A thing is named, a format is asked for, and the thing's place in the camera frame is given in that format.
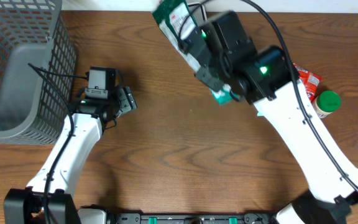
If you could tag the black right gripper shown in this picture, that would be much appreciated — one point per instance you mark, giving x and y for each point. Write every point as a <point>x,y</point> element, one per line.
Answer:
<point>209,75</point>

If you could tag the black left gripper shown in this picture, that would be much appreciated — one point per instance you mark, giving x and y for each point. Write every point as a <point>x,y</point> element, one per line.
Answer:
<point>128,99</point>

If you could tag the green glove package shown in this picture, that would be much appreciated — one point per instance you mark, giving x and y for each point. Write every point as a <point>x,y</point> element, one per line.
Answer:
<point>169,16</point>

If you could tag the orange snack bag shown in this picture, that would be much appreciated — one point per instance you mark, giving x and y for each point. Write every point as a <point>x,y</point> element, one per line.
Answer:
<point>310,81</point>

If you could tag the green lid spice jar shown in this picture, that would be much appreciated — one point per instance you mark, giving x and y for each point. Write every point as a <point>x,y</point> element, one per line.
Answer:
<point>326,103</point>

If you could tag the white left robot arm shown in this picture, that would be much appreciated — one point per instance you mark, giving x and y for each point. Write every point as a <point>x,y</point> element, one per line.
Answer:
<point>48,197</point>

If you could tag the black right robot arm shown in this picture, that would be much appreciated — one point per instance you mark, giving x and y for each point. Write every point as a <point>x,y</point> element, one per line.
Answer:
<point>268,82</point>

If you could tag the white barcode scanner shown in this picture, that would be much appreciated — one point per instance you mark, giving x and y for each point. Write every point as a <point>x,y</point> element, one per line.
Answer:
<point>200,13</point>

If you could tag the grey plastic mesh basket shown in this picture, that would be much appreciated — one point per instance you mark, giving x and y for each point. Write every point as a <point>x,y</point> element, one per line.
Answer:
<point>37,64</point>

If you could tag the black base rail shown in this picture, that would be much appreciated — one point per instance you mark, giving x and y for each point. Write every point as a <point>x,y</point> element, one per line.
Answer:
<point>136,218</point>

